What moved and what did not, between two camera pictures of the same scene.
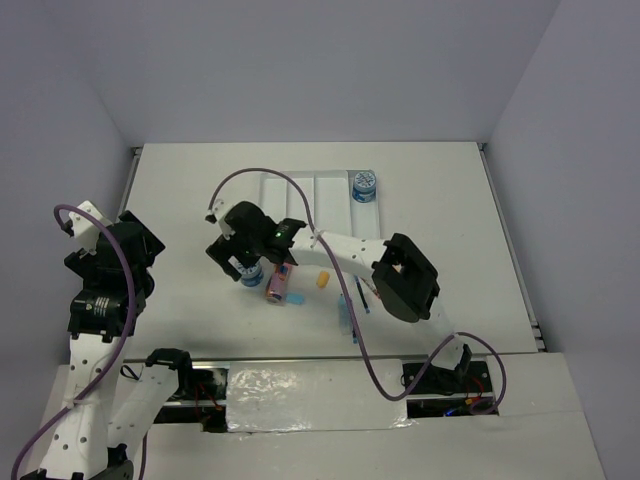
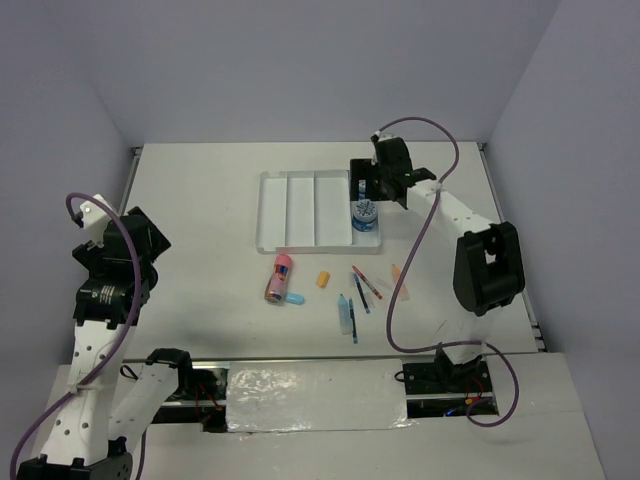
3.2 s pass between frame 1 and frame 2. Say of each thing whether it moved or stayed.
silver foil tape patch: stayed
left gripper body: stayed
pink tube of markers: stayed
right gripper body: moved
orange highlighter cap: stayed
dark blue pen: stayed
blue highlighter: stayed
